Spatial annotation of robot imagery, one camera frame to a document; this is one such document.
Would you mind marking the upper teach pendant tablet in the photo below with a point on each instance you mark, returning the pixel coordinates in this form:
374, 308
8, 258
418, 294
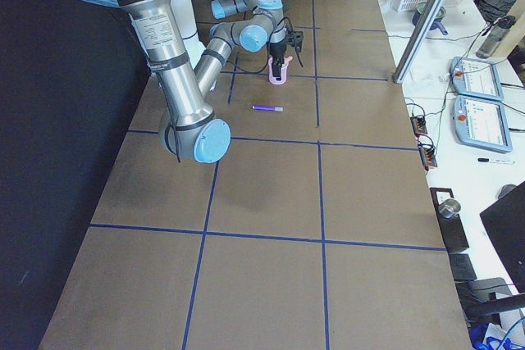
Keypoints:
476, 78

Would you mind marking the orange terminal block lower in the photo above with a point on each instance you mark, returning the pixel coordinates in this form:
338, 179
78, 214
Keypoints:
427, 152

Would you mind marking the lower teach pendant tablet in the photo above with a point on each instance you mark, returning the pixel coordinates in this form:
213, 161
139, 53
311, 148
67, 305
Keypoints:
481, 123

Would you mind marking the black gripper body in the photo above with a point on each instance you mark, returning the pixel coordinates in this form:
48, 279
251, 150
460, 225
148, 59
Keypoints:
277, 50

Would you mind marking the dark water bottle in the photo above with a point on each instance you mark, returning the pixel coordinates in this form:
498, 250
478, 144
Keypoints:
499, 29

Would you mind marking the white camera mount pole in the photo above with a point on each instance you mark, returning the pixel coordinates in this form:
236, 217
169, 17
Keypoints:
190, 22

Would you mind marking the teach pendant tablet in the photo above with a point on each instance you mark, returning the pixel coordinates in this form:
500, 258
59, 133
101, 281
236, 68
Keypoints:
481, 123
476, 78

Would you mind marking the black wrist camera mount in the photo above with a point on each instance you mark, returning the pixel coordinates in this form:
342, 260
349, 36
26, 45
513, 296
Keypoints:
295, 39

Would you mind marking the purple marker pen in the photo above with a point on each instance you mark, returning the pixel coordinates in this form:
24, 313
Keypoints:
267, 108

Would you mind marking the black monitor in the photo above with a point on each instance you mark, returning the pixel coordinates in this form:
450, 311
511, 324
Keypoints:
504, 225

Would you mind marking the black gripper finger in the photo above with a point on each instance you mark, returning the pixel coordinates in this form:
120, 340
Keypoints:
281, 72
275, 66

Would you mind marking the small metal cup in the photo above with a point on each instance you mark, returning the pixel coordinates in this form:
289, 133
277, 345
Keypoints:
449, 208

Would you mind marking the orange terminal block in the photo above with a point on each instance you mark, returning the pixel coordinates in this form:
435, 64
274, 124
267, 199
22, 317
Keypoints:
427, 152
419, 125

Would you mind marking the black box on desk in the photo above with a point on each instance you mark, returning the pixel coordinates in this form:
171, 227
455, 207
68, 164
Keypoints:
452, 231

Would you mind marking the pink plastic pen holder cup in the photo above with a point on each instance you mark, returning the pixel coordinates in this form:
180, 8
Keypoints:
273, 79

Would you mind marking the aluminium frame post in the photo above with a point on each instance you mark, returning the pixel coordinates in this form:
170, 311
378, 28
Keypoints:
416, 39

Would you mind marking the orange terminal block upper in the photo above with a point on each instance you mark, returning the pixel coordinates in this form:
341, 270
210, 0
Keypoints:
419, 125

